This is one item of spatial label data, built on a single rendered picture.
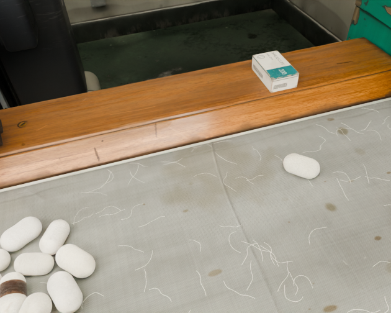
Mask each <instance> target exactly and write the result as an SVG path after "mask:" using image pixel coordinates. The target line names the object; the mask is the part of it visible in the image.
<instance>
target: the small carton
mask: <svg viewBox="0 0 391 313"><path fill-rule="evenodd" d="M252 70H253V71H254V72H255V73H256V75H257V76H258V77H259V79H260V80H261V81H262V82H263V83H264V85H265V86H266V87H267V89H268V90H269V91H270V92H271V93H273V92H277V91H282V90H285V89H290V88H296V87H297V83H298V79H299V72H298V71H297V70H296V69H295V68H294V67H293V66H292V65H291V64H290V63H289V62H288V61H287V60H286V59H285V58H284V57H283V56H282V55H281V54H280V53H279V52H278V51H277V50H276V51H273V52H267V53H261V54H257V55H253V59H252Z"/></svg>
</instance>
